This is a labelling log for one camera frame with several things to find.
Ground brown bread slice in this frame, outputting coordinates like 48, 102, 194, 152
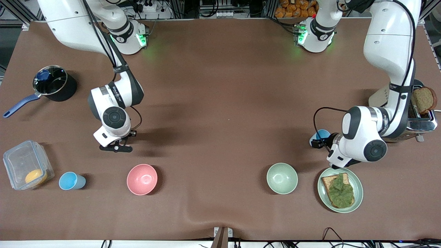
411, 87, 438, 115

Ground beige steel toaster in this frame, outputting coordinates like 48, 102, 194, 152
368, 79, 439, 143

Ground toast slice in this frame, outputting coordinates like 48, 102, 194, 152
321, 173, 355, 208

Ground green lettuce leaf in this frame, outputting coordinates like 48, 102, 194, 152
328, 173, 355, 208

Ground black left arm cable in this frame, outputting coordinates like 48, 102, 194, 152
313, 107, 348, 152

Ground white power strip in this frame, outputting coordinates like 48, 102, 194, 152
133, 1, 160, 13

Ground green bowl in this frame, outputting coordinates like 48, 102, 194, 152
266, 163, 298, 195

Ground brown table cover mat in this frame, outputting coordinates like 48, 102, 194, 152
0, 18, 441, 241

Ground blue plastic cup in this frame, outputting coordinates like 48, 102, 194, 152
59, 172, 86, 190
309, 130, 330, 148

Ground green plate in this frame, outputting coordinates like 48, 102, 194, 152
317, 167, 363, 213

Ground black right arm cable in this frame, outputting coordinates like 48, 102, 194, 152
82, 0, 142, 138

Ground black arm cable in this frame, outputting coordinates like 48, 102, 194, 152
313, 107, 348, 152
82, 0, 142, 138

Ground metal table edge bracket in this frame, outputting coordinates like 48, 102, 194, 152
214, 227, 233, 248

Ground clear plastic container blue seal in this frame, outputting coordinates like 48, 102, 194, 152
3, 139, 55, 191

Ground glass pot lid blue knob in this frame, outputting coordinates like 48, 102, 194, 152
33, 65, 68, 96

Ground black pot blue handle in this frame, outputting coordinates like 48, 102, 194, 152
3, 65, 78, 119

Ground orange packaged goods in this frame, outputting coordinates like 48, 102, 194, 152
275, 0, 319, 18

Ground pink bowl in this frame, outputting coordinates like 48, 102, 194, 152
126, 164, 158, 196

